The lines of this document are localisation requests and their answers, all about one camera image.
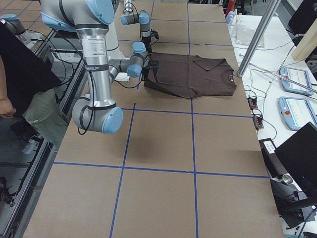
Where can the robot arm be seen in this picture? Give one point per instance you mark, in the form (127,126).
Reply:
(132,16)
(92,20)

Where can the near blue teach pendant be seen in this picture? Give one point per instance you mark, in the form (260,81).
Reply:
(296,112)

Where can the far blue teach pendant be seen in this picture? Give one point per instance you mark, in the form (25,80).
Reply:
(298,75)

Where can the clear acrylic tray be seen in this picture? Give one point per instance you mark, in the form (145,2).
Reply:
(242,29)

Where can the red cylinder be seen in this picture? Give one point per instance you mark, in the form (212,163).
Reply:
(230,6)

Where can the standing person black shirt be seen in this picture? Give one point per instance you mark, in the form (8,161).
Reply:
(27,89)

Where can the dark brown t-shirt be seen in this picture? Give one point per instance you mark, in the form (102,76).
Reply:
(192,76)

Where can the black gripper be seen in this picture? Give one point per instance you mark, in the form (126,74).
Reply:
(147,66)
(146,41)

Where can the blue teach pendant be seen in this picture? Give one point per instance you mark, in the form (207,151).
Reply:
(298,75)
(296,112)

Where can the aluminium frame post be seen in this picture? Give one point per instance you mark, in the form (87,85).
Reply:
(262,26)

